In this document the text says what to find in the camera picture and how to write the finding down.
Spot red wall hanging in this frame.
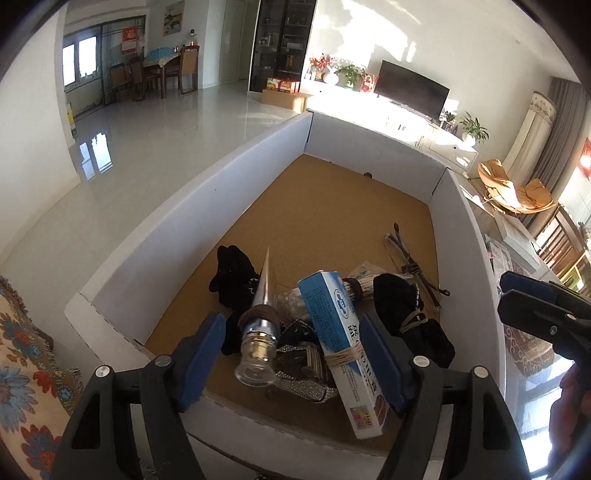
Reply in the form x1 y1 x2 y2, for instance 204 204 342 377
578 138 591 179

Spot red flower arrangement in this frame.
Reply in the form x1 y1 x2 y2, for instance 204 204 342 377
310 54 334 81

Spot black beaded fabric bundle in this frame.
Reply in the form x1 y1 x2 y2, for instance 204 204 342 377
373 273 456 368

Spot person's right hand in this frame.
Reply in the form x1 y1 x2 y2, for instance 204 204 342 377
549 364 590 473

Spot white flat box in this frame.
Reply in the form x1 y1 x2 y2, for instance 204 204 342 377
494 212 542 273

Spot blue white medicine box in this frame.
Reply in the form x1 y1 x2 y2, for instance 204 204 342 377
297 271 389 440

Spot black flat television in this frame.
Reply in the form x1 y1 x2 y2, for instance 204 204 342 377
375 61 450 120

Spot grey curtain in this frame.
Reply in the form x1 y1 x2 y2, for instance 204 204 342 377
526 77 588 232

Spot wooden chair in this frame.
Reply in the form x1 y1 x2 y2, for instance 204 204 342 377
538 205 590 282

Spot dark glass display cabinet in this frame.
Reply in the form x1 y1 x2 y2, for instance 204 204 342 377
249 0 317 93

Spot wooden dining table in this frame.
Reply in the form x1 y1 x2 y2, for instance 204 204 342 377
142 45 200 99

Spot orange lounge chair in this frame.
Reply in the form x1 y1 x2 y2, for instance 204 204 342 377
477 159 556 215

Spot white cardboard storage box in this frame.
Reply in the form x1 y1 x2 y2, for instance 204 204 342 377
66 113 505 479

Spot floral cushion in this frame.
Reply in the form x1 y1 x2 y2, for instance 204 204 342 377
0 279 81 479

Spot brown cardboard box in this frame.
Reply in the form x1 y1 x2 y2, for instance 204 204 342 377
260 89 310 114

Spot green potted plant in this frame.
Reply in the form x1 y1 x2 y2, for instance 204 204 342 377
460 111 490 143

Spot white TV cabinet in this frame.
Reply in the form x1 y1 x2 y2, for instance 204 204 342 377
370 105 478 173

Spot framed wall painting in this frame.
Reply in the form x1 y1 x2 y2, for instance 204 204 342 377
163 1 184 36

